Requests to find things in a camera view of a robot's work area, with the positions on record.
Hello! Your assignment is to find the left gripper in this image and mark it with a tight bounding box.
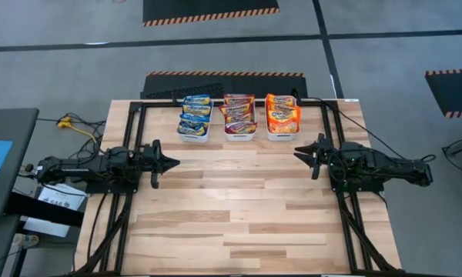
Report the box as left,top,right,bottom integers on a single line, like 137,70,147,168
136,138,181,190

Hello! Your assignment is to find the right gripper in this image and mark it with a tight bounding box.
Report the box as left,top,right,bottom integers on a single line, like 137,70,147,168
293,132,342,181

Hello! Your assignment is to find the white plastic bin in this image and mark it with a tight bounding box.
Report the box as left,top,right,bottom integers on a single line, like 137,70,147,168
222,95,257,142
264,94,302,142
176,95,215,144

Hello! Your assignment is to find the black hazard-striped floor mat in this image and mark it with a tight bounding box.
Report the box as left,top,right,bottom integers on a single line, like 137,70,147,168
424,68,462,118
142,0,281,28
139,70,309,100

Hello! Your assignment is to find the white printed paper sheet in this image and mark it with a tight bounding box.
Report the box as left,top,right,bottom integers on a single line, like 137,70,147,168
22,183,89,238

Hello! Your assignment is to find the black metal beam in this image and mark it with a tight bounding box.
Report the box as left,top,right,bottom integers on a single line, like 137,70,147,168
4,191,85,229

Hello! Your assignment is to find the grey desk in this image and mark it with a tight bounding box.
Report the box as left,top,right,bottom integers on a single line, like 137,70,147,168
0,108,40,221

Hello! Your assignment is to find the white power strip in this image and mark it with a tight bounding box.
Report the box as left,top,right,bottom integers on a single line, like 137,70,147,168
11,233,40,249

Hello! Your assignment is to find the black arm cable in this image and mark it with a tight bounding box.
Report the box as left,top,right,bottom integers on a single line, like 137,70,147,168
300,95,437,164

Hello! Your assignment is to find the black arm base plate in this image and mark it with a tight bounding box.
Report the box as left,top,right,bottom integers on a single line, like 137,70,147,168
327,161,393,194
85,163,142,195

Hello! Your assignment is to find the yellow cable plug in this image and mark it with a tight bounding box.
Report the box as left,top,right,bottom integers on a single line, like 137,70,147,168
56,115,98,144

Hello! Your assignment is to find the black floor device with cable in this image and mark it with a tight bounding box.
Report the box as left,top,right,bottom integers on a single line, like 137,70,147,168
440,135,462,211

